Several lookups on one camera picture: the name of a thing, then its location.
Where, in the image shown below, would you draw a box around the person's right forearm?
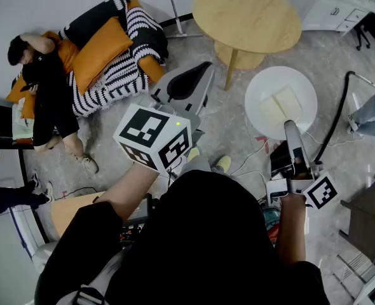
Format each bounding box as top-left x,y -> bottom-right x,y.
275,192 -> 308,268

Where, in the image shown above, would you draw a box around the orange sofa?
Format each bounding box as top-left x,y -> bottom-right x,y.
5,0 -> 166,146

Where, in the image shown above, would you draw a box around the person's right yellow shoe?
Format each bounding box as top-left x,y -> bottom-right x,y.
215,155 -> 232,173

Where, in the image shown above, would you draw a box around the white floor mop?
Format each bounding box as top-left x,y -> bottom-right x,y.
165,0 -> 204,39

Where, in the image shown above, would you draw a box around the black office chair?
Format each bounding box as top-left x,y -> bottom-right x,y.
354,24 -> 372,51

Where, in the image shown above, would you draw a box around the person's black shirt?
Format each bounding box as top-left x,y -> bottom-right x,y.
34,170 -> 331,305

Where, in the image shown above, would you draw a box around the black equipment case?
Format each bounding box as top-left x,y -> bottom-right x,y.
120,194 -> 153,244

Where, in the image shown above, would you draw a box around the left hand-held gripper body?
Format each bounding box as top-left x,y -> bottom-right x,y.
112,93 -> 206,174

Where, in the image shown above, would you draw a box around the person's left forearm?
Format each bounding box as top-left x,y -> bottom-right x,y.
92,162 -> 160,222

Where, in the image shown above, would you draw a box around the light wooden board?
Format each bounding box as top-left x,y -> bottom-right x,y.
50,191 -> 106,238

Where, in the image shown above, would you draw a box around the round wooden table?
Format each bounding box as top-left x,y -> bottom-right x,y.
192,0 -> 303,92

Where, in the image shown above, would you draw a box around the pale yellow food slices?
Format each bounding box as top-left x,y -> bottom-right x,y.
259,85 -> 303,123

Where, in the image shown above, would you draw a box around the black vacuum hose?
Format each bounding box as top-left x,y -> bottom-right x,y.
314,71 -> 375,165

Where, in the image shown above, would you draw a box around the white floor cable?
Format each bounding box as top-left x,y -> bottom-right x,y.
231,138 -> 271,184

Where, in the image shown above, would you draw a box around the white round plate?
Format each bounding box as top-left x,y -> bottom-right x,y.
244,65 -> 318,141

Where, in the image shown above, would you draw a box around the person's grey jeans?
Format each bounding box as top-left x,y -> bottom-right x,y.
179,156 -> 226,176

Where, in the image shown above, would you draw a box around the black and white striped blanket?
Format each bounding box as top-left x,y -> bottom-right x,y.
58,0 -> 169,118

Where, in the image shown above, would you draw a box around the white cabinet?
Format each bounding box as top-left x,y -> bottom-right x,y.
276,0 -> 375,37

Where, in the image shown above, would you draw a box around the dark wooden stool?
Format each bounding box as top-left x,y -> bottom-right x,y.
338,173 -> 375,263

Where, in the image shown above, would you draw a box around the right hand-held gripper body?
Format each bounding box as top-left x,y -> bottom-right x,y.
265,140 -> 340,210

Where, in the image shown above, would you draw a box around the orange cushion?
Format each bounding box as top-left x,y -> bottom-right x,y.
71,16 -> 134,97

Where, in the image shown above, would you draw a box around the grey shoulder strap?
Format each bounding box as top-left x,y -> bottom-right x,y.
57,248 -> 131,305

